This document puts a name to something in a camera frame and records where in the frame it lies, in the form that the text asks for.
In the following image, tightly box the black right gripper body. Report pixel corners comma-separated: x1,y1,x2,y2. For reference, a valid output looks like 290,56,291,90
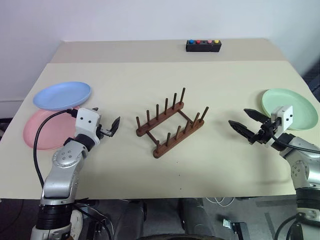
248,118,280,146

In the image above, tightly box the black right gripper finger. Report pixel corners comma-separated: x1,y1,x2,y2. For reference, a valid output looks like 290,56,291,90
244,108,270,124
228,120,256,141

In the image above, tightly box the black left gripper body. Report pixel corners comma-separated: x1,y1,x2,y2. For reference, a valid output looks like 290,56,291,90
96,124,113,139

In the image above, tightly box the blue plastic plate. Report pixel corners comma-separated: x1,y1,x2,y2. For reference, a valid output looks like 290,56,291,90
32,81,92,112

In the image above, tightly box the green plastic plate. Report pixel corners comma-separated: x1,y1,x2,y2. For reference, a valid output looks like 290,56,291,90
261,88,318,131

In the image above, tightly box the pink-red plastic plate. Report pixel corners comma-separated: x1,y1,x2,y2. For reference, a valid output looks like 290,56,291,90
22,107,81,151

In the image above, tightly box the wooden dish rack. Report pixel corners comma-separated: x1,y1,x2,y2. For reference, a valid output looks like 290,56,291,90
135,87,210,159

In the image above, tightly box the dark striped object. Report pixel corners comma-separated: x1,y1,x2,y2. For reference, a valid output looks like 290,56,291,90
301,58,320,102

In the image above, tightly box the black button box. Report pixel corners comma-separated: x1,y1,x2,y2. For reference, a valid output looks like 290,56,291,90
185,39,221,53

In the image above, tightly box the dark grey rounded leg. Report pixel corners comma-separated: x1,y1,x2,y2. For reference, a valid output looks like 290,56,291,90
113,198,149,240
176,198,209,238

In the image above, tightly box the dark round base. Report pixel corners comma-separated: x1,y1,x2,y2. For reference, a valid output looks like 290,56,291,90
138,233,202,240

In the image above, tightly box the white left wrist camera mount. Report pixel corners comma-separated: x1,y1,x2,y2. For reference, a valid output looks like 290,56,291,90
74,107,103,146

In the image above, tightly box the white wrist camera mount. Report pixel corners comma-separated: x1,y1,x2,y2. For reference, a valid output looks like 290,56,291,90
74,107,103,146
266,105,294,151

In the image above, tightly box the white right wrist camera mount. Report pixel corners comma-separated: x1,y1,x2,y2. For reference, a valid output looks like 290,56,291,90
266,105,294,151

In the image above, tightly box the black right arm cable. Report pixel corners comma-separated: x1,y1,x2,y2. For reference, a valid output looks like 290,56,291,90
272,123,320,154

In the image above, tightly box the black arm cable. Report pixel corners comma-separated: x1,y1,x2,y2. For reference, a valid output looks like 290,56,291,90
272,123,320,154
34,107,79,188

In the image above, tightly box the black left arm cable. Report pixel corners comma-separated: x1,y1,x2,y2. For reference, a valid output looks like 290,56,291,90
34,107,79,188

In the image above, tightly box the thin white cable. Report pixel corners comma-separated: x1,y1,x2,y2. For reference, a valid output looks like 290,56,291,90
205,196,236,208

